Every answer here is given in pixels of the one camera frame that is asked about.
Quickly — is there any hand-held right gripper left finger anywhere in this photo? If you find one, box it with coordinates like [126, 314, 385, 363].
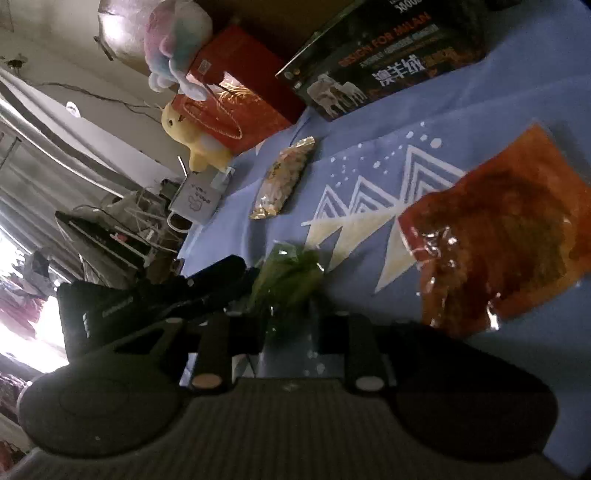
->
[111, 314, 236, 394]

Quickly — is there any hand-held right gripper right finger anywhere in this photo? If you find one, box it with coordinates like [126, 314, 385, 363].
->
[316, 313, 416, 394]

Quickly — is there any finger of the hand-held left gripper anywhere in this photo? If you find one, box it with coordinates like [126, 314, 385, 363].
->
[152, 270, 260, 324]
[187, 255, 249, 291]

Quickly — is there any green snack packet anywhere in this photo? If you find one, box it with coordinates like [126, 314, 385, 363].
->
[248, 244, 325, 344]

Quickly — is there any yellow nut snack packet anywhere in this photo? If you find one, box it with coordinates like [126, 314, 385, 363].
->
[250, 136, 317, 220]

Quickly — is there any small white paper bag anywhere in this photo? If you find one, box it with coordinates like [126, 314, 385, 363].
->
[166, 172, 228, 232]

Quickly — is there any yellow plush toy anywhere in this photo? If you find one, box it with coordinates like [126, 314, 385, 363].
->
[161, 102, 232, 172]

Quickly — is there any orange gift bag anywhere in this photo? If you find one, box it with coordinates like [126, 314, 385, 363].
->
[172, 24, 306, 154]

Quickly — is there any grey curtain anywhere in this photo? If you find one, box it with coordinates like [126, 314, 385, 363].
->
[0, 67, 185, 282]

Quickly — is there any blue printed bedsheet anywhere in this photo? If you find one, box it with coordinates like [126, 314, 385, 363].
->
[175, 0, 591, 478]

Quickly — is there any red orange snack packet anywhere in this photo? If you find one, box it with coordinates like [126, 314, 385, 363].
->
[397, 124, 591, 334]

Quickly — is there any pastel plush toy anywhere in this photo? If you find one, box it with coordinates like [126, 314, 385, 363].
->
[142, 0, 214, 100]

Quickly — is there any black printed box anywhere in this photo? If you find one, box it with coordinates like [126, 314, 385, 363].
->
[276, 0, 488, 123]

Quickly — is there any black wall cable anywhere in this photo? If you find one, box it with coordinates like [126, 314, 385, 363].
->
[30, 82, 164, 115]

